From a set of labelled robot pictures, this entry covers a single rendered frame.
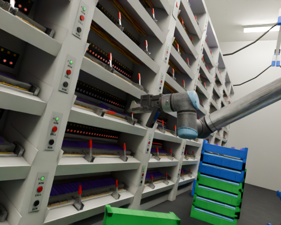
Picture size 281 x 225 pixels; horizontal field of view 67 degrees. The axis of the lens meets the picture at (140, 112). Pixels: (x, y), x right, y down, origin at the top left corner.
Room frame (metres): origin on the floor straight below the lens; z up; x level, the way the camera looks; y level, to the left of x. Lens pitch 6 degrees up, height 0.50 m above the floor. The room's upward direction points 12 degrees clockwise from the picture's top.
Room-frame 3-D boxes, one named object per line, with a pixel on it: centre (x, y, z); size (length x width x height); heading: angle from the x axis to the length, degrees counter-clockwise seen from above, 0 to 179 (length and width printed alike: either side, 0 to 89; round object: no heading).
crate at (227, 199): (1.62, -0.67, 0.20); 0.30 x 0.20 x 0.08; 68
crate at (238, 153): (1.62, -0.67, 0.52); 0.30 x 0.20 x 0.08; 68
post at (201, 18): (1.96, -0.35, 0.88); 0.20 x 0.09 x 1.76; 60
